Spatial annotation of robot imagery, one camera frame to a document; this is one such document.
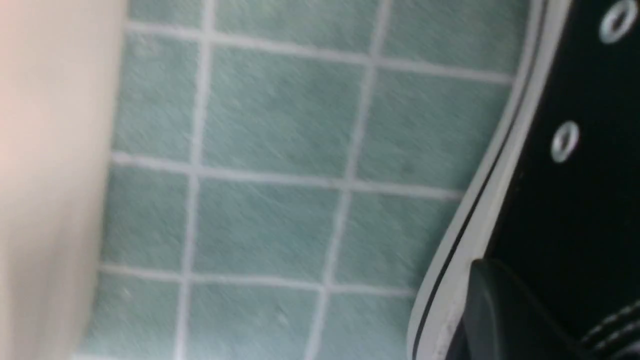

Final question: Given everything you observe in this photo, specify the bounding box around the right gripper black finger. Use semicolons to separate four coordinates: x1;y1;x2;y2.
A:
446;259;588;360

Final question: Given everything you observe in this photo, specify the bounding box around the black canvas sneaker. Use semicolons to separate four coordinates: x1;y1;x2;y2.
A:
406;0;640;360

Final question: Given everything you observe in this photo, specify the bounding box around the green checked tablecloth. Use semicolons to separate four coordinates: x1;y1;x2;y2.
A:
74;0;540;360

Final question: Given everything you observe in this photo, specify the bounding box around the beige slipper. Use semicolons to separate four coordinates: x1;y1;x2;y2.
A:
0;0;128;360

